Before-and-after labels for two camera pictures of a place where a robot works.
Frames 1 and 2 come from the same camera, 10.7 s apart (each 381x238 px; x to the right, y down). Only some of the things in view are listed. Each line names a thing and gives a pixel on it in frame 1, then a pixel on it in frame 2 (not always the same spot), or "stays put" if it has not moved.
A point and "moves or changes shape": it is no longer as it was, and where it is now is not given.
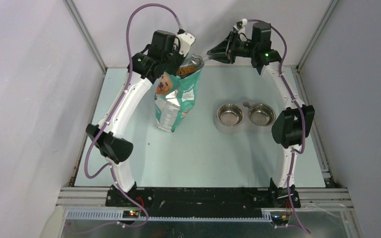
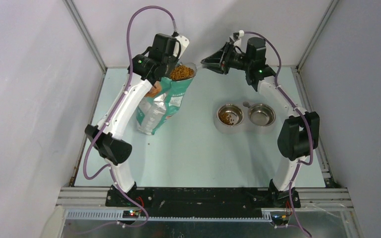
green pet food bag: [175, 94] -> [154, 112]
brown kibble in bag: [185, 70] stays put
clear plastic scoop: [206, 60] moves or changes shape
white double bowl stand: [233, 117] stays put
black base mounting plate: [217, 202] stays put
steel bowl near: [230, 115] stays put
